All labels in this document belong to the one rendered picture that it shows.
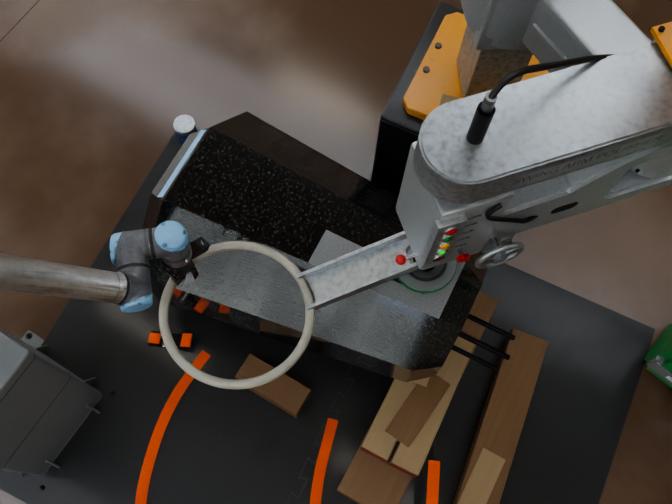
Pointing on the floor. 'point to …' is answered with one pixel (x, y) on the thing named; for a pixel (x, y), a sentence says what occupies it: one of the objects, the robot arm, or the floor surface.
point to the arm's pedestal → (38, 405)
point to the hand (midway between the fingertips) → (188, 272)
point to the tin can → (185, 125)
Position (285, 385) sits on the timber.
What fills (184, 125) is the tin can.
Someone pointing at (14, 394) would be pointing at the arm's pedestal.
